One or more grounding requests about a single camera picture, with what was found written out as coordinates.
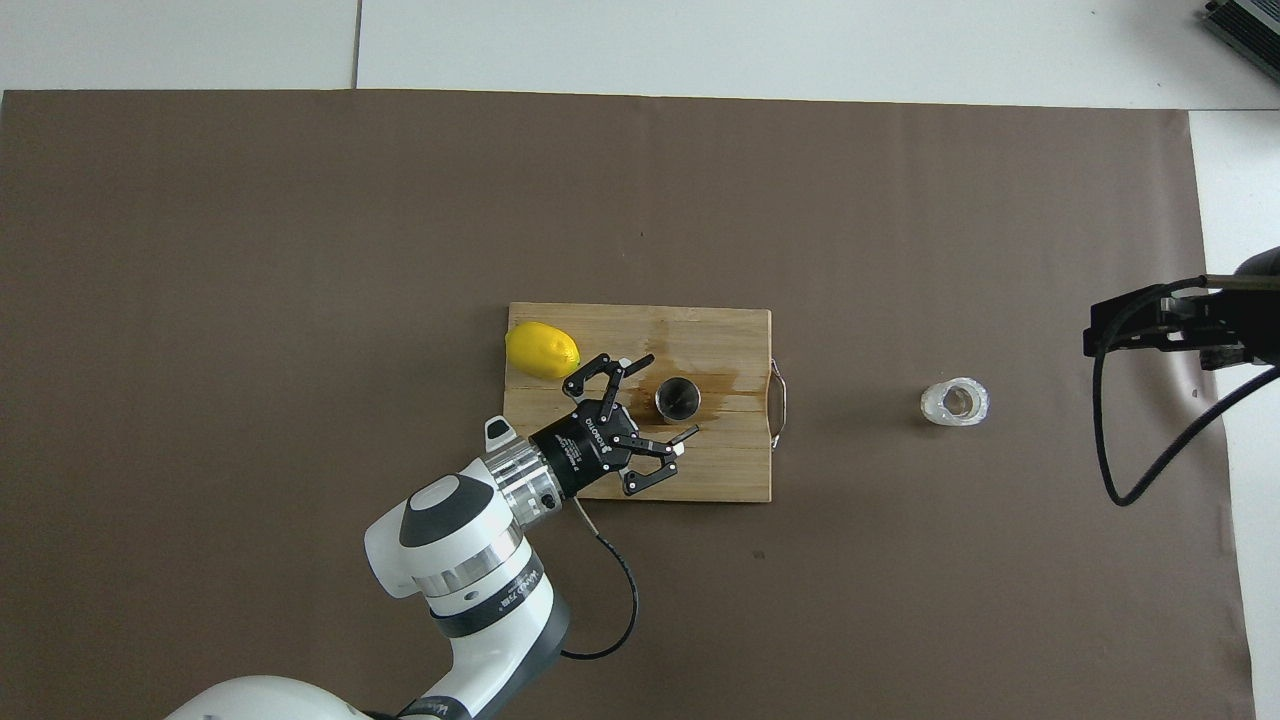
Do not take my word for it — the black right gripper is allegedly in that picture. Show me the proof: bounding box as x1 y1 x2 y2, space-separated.
1083 245 1280 372

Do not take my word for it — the clear textured cup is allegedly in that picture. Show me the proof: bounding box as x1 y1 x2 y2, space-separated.
920 377 991 428

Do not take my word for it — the steel double jigger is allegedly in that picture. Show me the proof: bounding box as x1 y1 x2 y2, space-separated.
654 376 704 425

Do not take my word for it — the brown paper table mat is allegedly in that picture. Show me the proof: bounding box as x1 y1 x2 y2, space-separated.
0 88 1256 720

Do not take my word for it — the grey finned metal device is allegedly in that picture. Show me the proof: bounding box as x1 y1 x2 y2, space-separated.
1200 0 1280 58

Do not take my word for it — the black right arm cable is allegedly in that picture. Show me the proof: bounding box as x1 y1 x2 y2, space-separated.
1092 280 1280 508

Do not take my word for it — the yellow lemon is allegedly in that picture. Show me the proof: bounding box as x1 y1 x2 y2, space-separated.
505 321 582 381

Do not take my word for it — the wooden cutting board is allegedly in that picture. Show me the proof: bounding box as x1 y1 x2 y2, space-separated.
499 303 789 504

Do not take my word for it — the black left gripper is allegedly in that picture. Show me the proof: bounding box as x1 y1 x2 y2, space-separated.
528 352 702 499

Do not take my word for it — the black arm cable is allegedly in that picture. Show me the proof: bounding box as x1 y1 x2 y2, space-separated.
1092 280 1280 508
560 495 641 662

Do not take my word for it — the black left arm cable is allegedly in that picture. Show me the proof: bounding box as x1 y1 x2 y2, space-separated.
560 495 641 662

